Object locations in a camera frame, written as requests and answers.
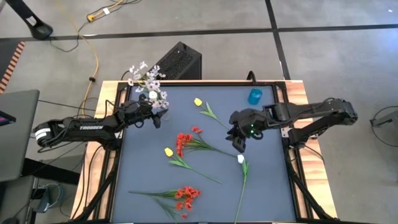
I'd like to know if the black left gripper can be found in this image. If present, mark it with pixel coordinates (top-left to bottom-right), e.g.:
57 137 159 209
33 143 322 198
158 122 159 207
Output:
119 98 169 129

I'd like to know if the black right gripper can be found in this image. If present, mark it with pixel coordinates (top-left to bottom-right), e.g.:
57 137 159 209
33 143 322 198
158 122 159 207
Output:
225 106 272 154

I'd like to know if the orange red flower bunch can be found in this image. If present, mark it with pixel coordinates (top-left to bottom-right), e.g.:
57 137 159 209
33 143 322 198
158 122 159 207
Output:
128 185 203 224
175 126 239 159

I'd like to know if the yellow tulip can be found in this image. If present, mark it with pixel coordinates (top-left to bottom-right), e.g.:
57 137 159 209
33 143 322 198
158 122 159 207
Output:
164 147 223 185
193 97 229 129

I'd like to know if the lilac white flower bunch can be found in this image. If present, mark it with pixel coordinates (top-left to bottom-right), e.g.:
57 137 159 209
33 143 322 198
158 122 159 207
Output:
127 61 170 110

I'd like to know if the blue cut glass vase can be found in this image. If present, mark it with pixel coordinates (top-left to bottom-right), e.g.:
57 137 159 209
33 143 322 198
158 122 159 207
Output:
248 88 264 106

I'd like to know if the black mesh computer tower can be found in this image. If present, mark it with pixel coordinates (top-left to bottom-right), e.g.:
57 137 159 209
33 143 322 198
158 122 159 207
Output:
149 41 203 81

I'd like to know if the grey blue table mat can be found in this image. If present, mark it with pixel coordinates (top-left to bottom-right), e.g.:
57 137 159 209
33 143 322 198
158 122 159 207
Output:
111 85 297 223

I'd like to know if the wooden table board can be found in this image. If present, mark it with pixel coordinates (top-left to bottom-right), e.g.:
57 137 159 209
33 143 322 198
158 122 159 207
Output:
70 80 339 220

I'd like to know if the grey desk surface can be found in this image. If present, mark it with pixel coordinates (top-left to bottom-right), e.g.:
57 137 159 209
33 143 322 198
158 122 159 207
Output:
0 89 40 183

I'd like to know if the dark monitor corner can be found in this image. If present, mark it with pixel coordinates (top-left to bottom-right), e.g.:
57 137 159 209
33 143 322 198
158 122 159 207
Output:
0 110 17 127

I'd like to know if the black stand leg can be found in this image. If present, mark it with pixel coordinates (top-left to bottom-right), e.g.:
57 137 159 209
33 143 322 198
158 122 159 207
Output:
6 0 54 41

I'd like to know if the black mat orange striped edge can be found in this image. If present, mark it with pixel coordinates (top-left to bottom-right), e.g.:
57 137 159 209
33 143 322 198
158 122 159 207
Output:
0 40 27 94

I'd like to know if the black aluminium table frame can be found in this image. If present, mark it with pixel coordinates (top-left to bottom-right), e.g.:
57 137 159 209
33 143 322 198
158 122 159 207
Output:
71 80 340 224

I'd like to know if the yellow extension cable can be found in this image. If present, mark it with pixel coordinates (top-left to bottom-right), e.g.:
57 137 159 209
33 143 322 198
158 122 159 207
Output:
54 0 125 110

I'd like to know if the black floor cable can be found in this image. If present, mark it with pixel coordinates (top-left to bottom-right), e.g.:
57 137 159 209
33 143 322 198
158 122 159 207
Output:
49 18 94 53

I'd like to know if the black ring stand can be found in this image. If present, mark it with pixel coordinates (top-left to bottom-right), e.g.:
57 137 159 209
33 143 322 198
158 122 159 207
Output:
369 105 398 149

